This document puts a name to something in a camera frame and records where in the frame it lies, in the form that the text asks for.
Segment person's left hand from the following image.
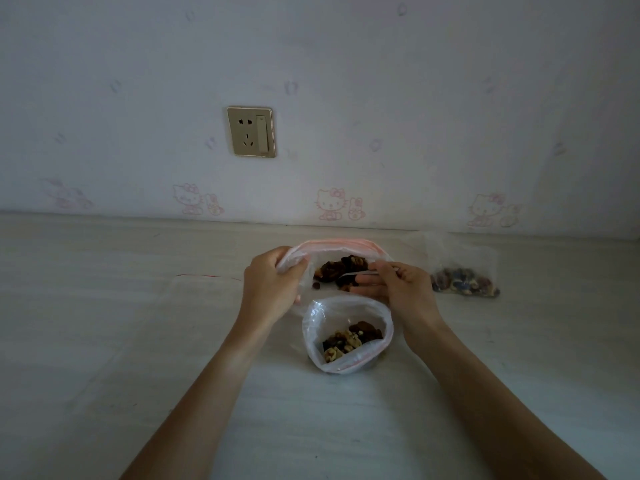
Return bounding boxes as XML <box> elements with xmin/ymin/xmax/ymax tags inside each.
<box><xmin>242</xmin><ymin>246</ymin><xmax>310</xmax><ymax>326</ymax></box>

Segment person's right hand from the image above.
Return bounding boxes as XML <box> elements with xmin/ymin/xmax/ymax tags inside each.
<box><xmin>356</xmin><ymin>261</ymin><xmax>444</xmax><ymax>351</ymax></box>

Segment silver metal tweezers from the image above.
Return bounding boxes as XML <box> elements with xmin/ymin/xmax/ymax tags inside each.
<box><xmin>339</xmin><ymin>268</ymin><xmax>398</xmax><ymax>286</ymax></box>

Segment large clear zip bag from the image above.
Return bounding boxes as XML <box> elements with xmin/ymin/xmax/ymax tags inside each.
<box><xmin>276</xmin><ymin>238</ymin><xmax>396</xmax><ymax>315</ymax></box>

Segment person's left forearm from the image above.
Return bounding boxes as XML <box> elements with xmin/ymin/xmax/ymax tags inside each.
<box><xmin>120</xmin><ymin>309</ymin><xmax>286</xmax><ymax>480</ymax></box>

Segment person's right forearm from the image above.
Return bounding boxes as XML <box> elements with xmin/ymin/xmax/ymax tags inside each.
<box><xmin>402</xmin><ymin>317</ymin><xmax>608</xmax><ymax>480</ymax></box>

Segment pile of dark dried fruit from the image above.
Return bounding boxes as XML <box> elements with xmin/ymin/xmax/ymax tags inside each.
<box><xmin>312</xmin><ymin>256</ymin><xmax>371</xmax><ymax>291</ymax></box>

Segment small clear zip bag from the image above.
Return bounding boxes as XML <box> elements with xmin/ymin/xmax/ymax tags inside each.
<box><xmin>301</xmin><ymin>296</ymin><xmax>395</xmax><ymax>374</ymax></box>

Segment pile of walnuts and fruit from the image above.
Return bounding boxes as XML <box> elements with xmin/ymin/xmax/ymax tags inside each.
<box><xmin>322</xmin><ymin>321</ymin><xmax>384</xmax><ymax>364</ymax></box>

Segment flat empty clear zip bag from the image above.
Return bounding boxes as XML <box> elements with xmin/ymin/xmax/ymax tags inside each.
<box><xmin>172</xmin><ymin>273</ymin><xmax>247</xmax><ymax>315</ymax></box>

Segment pile of mixed nuts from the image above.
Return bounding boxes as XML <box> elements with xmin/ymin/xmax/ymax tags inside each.
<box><xmin>431</xmin><ymin>266</ymin><xmax>501</xmax><ymax>298</ymax></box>

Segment clear bag with mixed nuts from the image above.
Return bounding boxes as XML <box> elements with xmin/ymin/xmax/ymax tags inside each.
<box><xmin>410</xmin><ymin>232</ymin><xmax>502</xmax><ymax>299</ymax></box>

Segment gold wall socket with switch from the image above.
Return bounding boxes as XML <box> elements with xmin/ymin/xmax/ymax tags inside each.
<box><xmin>226</xmin><ymin>106</ymin><xmax>277</xmax><ymax>158</ymax></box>

